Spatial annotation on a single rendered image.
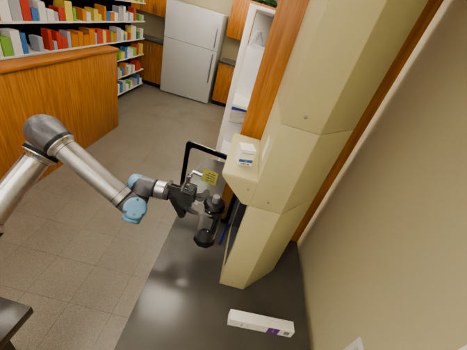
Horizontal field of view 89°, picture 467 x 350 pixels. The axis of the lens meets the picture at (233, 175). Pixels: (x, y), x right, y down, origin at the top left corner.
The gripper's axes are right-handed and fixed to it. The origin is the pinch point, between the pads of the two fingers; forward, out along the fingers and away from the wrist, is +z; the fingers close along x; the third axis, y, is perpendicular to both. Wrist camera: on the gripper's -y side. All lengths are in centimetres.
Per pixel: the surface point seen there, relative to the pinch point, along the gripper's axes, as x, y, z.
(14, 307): -41, -30, -54
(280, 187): -13.7, 28.4, 18.9
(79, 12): 273, 16, -239
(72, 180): 118, -124, -157
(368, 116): 23, 49, 50
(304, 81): -14, 59, 13
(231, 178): -13.8, 26.5, 3.4
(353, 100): -8, 58, 28
